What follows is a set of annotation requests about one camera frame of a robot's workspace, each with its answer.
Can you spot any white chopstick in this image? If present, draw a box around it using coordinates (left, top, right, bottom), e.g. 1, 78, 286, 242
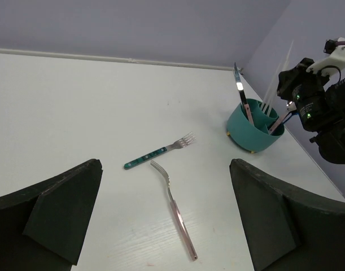
260, 62, 282, 112
264, 41, 294, 116
263, 63, 283, 114

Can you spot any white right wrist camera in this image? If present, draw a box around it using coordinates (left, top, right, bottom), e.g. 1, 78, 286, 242
306, 37, 345, 74

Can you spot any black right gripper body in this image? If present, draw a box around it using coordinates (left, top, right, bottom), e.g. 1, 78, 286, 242
277, 58, 330, 113

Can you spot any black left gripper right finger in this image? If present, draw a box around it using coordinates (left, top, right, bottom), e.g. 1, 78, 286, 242
230, 159, 345, 270

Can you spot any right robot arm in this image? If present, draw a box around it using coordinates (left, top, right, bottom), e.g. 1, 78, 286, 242
277, 58, 345, 164

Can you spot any blue spoon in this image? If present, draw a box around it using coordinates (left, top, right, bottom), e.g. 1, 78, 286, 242
283, 111, 298, 124

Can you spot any silver spoon pink handle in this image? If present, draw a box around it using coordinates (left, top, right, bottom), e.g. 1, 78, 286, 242
268, 101, 296, 135

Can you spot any teal round utensil holder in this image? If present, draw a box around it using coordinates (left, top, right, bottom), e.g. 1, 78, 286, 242
226, 98, 285, 152

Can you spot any knife with pink handle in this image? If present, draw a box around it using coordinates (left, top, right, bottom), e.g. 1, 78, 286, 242
234, 63, 254, 125

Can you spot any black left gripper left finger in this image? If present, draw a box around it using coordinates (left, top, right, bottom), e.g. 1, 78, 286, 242
0, 159, 102, 270

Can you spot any fork with teal handle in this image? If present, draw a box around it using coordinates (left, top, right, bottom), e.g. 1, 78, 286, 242
123, 132, 196, 170

